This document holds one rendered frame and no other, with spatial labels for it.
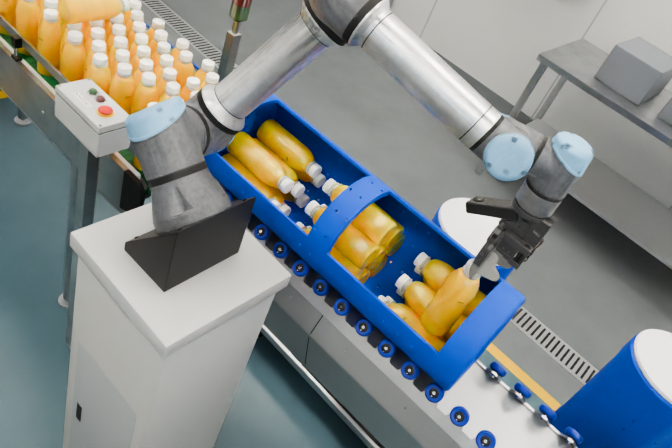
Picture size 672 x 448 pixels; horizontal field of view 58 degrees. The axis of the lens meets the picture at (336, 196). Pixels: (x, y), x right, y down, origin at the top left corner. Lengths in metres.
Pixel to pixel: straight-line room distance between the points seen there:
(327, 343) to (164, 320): 0.56
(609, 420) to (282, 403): 1.19
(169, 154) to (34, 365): 1.47
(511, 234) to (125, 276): 0.74
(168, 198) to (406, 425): 0.81
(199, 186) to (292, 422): 1.48
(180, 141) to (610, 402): 1.37
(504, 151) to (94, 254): 0.78
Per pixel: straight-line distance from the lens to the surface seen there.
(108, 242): 1.29
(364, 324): 1.53
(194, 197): 1.14
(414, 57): 0.99
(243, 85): 1.22
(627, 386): 1.89
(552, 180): 1.14
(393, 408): 1.58
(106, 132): 1.66
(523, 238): 1.22
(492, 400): 1.63
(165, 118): 1.15
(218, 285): 1.25
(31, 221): 2.92
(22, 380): 2.45
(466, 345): 1.35
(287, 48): 1.18
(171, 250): 1.13
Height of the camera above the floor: 2.10
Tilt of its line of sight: 38 degrees down
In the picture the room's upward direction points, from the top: 24 degrees clockwise
